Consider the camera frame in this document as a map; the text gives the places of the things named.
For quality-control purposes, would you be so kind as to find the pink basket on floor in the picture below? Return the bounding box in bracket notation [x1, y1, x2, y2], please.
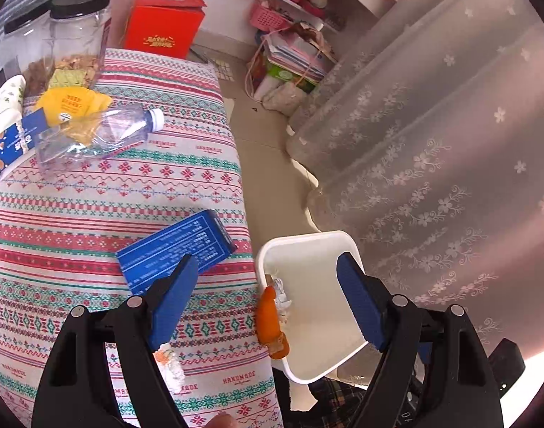
[249, 0, 292, 32]

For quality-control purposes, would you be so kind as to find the patterned striped tablecloth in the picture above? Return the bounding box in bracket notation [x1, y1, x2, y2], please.
[0, 49, 283, 427]

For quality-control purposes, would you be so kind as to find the person's left hand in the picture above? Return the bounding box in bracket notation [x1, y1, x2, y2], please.
[205, 413, 239, 428]

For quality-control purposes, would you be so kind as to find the dark blue small box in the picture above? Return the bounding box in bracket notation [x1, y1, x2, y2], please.
[116, 210, 236, 295]

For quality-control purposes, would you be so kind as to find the orange snack wrapper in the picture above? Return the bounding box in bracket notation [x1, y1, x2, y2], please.
[255, 286, 290, 360]

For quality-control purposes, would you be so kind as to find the white floral paper cup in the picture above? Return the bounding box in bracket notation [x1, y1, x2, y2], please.
[0, 75, 26, 133]

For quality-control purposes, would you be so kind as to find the floral crumpled tissue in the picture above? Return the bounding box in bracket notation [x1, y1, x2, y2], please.
[154, 343, 185, 393]

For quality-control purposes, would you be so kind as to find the cashew jar black lid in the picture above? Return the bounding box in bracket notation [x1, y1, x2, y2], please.
[47, 0, 111, 88]

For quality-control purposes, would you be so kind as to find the lace floral curtain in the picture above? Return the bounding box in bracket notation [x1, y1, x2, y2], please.
[287, 0, 544, 357]

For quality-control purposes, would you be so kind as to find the stack of papers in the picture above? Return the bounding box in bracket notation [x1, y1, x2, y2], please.
[263, 32, 337, 83]

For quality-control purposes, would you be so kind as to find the yellow snack wrapper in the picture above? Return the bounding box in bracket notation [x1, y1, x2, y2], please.
[35, 86, 113, 127]

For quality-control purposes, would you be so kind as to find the white plastic trash bin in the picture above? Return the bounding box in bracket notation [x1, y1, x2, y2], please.
[255, 231, 367, 384]

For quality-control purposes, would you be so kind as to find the clear plastic water bottle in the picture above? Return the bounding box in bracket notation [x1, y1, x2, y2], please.
[34, 105, 166, 173]

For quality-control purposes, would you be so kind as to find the almond jar black lid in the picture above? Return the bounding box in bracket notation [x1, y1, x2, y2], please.
[0, 0, 52, 97]

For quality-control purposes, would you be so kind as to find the blue biscuit wrapper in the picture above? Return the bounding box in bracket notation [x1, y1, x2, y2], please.
[0, 108, 49, 181]

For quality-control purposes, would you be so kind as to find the red gift box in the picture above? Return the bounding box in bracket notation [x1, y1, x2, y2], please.
[123, 0, 206, 59]

